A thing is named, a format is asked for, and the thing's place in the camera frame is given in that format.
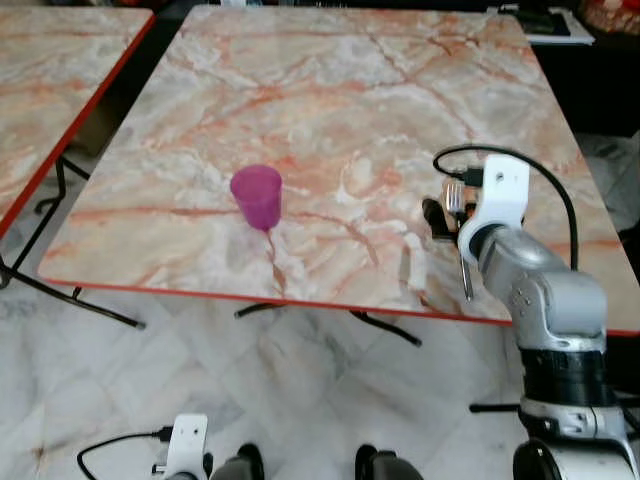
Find silver metal fork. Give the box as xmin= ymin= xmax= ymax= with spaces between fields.
xmin=446 ymin=180 xmax=476 ymax=303

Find robot left leg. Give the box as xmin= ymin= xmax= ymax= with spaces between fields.
xmin=210 ymin=443 xmax=266 ymax=480

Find robot leg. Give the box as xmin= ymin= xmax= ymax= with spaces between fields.
xmin=210 ymin=443 xmax=266 ymax=480
xmin=355 ymin=445 xmax=426 ymax=480

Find purple plastic cup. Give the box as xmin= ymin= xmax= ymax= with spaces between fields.
xmin=230 ymin=164 xmax=284 ymax=233

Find black cabinet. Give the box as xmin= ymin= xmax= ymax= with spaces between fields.
xmin=530 ymin=0 xmax=640 ymax=138

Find black flat device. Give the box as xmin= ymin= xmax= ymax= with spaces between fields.
xmin=514 ymin=7 xmax=572 ymax=37

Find robot right leg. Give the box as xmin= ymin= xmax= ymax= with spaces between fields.
xmin=355 ymin=445 xmax=426 ymax=480

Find white flat tray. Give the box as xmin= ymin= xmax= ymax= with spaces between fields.
xmin=497 ymin=4 xmax=597 ymax=47

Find reddish woven basket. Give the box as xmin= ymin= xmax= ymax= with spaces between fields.
xmin=583 ymin=0 xmax=640 ymax=36

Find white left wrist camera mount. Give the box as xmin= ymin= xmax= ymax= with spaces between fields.
xmin=165 ymin=414 xmax=209 ymax=479

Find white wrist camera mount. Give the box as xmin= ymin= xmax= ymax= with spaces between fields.
xmin=456 ymin=154 xmax=531 ymax=253
xmin=165 ymin=414 xmax=209 ymax=479

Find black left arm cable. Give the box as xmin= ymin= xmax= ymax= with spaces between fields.
xmin=78 ymin=427 xmax=177 ymax=480

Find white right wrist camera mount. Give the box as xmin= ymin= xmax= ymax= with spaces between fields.
xmin=456 ymin=154 xmax=531 ymax=253

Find black metal table leg frame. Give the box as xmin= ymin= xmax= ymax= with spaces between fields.
xmin=235 ymin=302 xmax=424 ymax=348
xmin=0 ymin=155 xmax=147 ymax=331

